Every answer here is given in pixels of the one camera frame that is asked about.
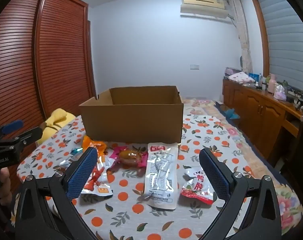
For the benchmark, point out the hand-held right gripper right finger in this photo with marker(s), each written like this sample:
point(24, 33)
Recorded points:
point(214, 177)

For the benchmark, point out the clear orange crayfish packet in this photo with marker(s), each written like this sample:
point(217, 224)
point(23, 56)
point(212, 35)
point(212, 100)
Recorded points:
point(100, 190)

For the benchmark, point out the yellow plush pillow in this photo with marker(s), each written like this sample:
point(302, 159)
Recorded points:
point(59, 120)

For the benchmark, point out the long white snack packet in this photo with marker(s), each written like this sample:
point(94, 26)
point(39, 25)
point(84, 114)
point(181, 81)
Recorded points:
point(159, 180)

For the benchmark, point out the blue box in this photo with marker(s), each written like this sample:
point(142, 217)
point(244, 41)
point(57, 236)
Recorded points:
point(252, 76)

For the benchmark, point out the teal cloth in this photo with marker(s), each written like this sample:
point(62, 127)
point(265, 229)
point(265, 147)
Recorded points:
point(232, 113)

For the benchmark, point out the cream wall air conditioner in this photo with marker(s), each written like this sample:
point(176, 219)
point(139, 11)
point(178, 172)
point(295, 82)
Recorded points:
point(204, 5)

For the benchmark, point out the orange fruit print bedsheet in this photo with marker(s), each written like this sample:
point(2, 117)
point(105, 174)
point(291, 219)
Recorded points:
point(131, 205)

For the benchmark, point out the pink folded cloth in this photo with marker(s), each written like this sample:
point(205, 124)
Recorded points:
point(240, 77)

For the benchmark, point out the red and white snack packet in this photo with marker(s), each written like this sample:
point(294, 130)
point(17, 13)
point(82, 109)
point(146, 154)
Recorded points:
point(196, 182)

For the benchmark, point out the wooden side cabinet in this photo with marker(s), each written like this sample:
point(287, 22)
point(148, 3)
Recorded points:
point(256, 110)

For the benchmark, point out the pink bottle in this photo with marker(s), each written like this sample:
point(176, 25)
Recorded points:
point(271, 83)

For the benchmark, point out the pink tissue pack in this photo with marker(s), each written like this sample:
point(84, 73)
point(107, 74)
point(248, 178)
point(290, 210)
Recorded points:
point(279, 93)

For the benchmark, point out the small black tripod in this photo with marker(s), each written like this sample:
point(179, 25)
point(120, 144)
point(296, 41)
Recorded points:
point(301, 102)

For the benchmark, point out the red-brown slatted wardrobe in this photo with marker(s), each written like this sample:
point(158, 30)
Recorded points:
point(61, 55)

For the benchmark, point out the person's left hand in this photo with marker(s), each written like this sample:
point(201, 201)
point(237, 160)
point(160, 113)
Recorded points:
point(4, 183)

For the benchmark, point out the pale floral curtain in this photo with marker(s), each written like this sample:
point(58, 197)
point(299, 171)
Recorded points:
point(244, 35)

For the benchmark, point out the window with grey blinds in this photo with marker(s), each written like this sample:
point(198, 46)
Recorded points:
point(286, 50)

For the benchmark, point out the blue candy wrapper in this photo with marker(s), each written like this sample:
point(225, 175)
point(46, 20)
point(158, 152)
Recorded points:
point(76, 151)

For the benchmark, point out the purple patterned pouch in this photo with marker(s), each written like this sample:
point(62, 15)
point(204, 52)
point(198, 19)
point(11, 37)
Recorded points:
point(231, 70)

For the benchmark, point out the brown cardboard box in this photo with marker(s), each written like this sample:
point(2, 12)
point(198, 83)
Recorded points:
point(131, 122)

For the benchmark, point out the white wall socket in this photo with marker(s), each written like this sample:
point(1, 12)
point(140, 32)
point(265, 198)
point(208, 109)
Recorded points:
point(194, 66)

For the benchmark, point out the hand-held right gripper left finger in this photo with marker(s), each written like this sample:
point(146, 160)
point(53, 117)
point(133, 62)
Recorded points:
point(82, 172)

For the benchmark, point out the pink packet with brown egg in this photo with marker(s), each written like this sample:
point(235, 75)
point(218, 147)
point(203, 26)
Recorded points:
point(139, 161)

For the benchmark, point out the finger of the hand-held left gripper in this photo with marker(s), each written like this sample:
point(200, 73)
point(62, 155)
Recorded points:
point(12, 126)
point(29, 135)

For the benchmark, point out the grey round fan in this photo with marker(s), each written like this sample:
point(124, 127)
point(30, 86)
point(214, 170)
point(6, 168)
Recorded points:
point(241, 61)

